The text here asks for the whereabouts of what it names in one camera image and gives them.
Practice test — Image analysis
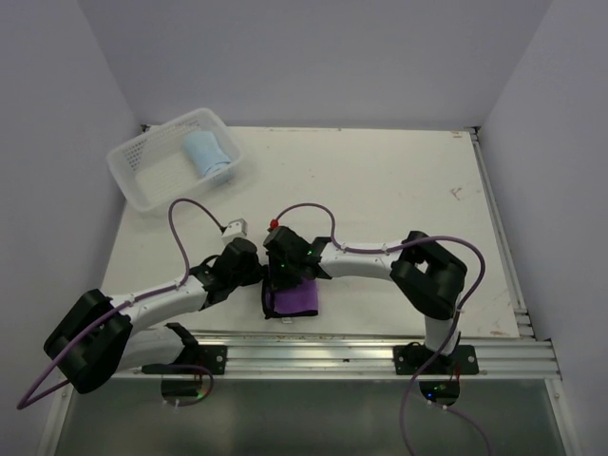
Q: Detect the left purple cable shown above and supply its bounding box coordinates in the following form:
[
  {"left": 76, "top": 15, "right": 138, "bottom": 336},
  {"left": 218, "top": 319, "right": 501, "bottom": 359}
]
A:
[{"left": 16, "top": 198, "right": 229, "bottom": 410}]

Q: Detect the dark grey purple cloth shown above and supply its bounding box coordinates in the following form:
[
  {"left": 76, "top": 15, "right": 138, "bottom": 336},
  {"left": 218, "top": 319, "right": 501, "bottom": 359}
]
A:
[{"left": 261, "top": 269, "right": 319, "bottom": 319}]

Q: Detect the light blue towel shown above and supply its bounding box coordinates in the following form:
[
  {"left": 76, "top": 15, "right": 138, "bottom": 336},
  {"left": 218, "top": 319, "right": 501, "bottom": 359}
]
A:
[{"left": 182, "top": 130, "right": 232, "bottom": 185}]

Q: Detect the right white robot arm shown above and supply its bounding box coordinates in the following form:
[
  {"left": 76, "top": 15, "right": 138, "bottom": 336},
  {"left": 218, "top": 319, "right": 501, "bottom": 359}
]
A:
[{"left": 263, "top": 226, "right": 467, "bottom": 373}]

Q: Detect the white perforated plastic basket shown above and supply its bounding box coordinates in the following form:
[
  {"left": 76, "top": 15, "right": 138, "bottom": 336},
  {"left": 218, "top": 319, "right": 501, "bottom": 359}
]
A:
[{"left": 106, "top": 108, "right": 245, "bottom": 215}]

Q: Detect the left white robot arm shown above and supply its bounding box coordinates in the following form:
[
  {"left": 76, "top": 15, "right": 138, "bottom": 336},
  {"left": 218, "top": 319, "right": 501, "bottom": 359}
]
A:
[{"left": 44, "top": 237, "right": 263, "bottom": 394}]

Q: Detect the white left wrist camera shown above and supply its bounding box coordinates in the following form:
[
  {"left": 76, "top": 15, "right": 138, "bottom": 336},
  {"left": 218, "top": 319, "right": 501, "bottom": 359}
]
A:
[{"left": 221, "top": 218, "right": 248, "bottom": 245}]

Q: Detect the aluminium mounting rail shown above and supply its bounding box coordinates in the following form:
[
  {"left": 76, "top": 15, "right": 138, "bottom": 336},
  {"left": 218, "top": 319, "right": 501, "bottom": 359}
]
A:
[{"left": 61, "top": 332, "right": 561, "bottom": 381}]

